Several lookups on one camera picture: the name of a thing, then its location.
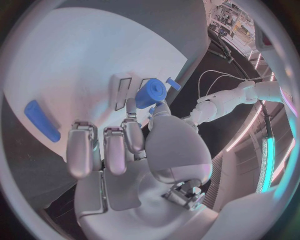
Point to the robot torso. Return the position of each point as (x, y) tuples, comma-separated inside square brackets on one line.
[(289, 105)]

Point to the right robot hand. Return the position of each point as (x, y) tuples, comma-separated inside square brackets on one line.
[(131, 196)]

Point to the workshop equipment rack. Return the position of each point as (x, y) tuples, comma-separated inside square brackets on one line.
[(230, 16)]

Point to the blue cylinder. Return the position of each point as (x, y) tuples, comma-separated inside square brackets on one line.
[(150, 91)]

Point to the white task board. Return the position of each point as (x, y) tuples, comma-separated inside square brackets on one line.
[(70, 65)]

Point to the blue peg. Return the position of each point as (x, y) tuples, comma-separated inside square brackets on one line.
[(174, 83)]

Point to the glowing light bar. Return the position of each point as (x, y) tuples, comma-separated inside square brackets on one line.
[(268, 163)]

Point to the blue long block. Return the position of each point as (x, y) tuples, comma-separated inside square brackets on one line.
[(42, 121)]

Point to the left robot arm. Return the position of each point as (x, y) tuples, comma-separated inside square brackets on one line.
[(225, 101)]

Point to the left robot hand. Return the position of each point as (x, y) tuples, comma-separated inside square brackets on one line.
[(189, 121)]

